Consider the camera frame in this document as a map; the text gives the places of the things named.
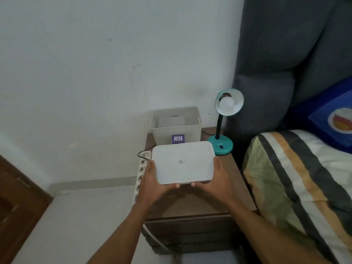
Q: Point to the grey upholstered headboard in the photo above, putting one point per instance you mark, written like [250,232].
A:
[286,65]

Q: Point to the white plastic storage box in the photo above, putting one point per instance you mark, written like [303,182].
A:
[176,125]

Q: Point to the brown wooden door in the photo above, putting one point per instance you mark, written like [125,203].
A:
[19,206]

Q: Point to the person's right thumb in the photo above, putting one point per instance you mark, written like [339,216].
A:
[215,167]

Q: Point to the brown wooden nightstand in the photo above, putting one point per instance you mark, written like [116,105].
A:
[203,217]

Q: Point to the teal desk lamp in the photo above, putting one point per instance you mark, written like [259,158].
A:
[224,126]

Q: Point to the person's right hand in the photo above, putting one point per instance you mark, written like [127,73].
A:
[220,181]

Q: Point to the striped pillow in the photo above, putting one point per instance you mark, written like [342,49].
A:
[299,189]

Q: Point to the person's left hand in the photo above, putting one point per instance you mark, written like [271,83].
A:
[153,184]

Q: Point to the person's left thumb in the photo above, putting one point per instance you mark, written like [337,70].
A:
[151,168]

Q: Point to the blue printed pillow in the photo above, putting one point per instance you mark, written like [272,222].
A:
[330,118]

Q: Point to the small purple box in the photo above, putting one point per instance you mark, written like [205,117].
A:
[179,139]

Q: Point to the person's right forearm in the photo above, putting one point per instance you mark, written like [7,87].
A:
[275,233]

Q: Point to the person's left forearm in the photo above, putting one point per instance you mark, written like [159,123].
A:
[115,233]

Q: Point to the white power strip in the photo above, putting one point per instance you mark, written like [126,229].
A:
[139,173]

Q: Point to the white plastic box lid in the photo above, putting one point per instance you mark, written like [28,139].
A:
[183,162]

